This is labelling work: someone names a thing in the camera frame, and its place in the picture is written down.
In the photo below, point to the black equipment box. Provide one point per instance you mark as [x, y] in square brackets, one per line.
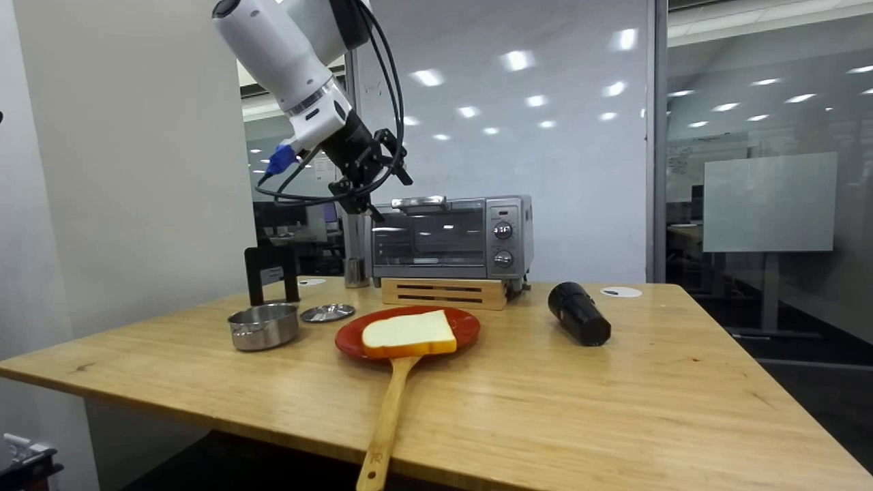
[26, 460]

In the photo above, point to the wooden board under oven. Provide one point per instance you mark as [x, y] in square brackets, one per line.
[442, 292]

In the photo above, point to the steel cup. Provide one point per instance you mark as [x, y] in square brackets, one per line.
[359, 263]

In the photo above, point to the wooden spoon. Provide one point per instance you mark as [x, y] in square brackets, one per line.
[386, 427]

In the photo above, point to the red round plate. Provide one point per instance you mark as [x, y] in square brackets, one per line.
[349, 345]

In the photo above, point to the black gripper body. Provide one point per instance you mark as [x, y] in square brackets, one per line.
[355, 154]

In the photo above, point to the small steel pot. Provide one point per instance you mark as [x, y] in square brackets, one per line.
[264, 327]

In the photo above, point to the pale bread slice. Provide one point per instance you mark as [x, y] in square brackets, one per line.
[411, 330]

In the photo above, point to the white round table grommet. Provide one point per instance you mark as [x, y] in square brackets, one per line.
[315, 281]
[622, 292]

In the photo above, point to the black angled stand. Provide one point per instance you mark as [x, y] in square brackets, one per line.
[270, 261]

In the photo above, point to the silver toaster oven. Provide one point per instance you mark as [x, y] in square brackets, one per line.
[433, 239]

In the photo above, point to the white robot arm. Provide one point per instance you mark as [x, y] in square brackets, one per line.
[273, 45]

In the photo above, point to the silver oven knob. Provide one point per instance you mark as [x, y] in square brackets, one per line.
[502, 229]
[502, 257]

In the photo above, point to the black cylinder bottle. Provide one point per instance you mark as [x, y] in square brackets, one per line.
[579, 314]

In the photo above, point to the steel pot lid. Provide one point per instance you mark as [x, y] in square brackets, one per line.
[328, 314]

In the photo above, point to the white board on stand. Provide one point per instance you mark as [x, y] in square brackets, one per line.
[768, 203]

